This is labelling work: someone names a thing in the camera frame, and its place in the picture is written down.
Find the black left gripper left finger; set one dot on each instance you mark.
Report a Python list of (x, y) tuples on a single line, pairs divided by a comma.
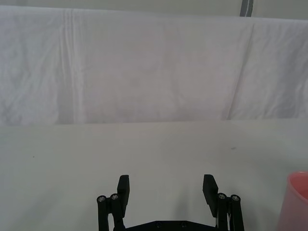
[(123, 192)]

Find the grey striped post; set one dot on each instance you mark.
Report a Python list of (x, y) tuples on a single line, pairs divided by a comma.
[(246, 7)]

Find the pink cup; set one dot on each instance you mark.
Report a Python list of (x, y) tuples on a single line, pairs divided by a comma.
[(294, 204)]

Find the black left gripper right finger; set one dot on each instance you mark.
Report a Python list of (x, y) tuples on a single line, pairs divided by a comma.
[(209, 192)]

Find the white table cloth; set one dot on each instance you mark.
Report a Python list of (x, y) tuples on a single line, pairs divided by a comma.
[(72, 168)]

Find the white wrinkled draped cloth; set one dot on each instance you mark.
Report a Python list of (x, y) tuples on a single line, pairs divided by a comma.
[(144, 72)]

